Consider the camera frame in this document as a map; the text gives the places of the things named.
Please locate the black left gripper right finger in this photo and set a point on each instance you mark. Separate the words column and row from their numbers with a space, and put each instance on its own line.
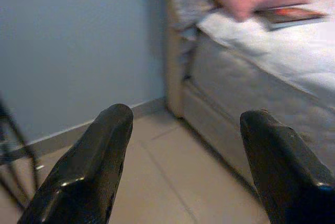
column 290, row 177

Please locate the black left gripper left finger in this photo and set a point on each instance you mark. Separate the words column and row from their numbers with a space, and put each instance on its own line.
column 83, row 177

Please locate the dark red cover book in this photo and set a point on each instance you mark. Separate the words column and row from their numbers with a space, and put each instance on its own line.
column 293, row 14

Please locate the white quilted mattress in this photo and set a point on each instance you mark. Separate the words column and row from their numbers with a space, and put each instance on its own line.
column 274, row 56

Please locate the beige bed frame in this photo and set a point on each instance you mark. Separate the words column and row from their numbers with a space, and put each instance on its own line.
column 174, row 77

